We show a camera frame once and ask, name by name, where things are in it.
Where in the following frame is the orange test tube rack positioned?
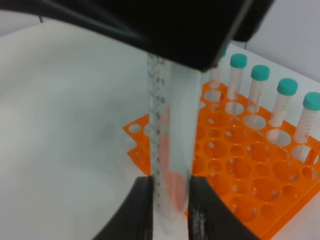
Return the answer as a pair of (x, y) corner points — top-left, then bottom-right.
(122, 81), (320, 238)

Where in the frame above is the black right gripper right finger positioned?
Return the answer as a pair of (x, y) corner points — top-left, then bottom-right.
(188, 176), (258, 240)

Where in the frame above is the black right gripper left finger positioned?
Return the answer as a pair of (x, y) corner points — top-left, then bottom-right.
(94, 176), (153, 240)

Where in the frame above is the back row tube three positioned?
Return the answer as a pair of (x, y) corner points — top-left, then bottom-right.
(224, 53), (248, 114)

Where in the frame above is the back row tube two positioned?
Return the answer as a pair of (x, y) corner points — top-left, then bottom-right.
(208, 48), (227, 90)

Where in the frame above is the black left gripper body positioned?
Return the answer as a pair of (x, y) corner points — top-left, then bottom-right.
(0, 0), (273, 72)

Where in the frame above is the back row tube six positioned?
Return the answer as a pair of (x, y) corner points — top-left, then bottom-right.
(293, 92), (320, 144)

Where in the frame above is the clear handled test tube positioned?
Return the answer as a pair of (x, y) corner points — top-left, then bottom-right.
(147, 53), (202, 235)

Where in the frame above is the back row tube five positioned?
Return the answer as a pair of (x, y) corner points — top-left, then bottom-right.
(269, 78), (298, 128)

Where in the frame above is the back row tube four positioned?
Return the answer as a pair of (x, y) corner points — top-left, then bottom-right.
(246, 65), (270, 113)

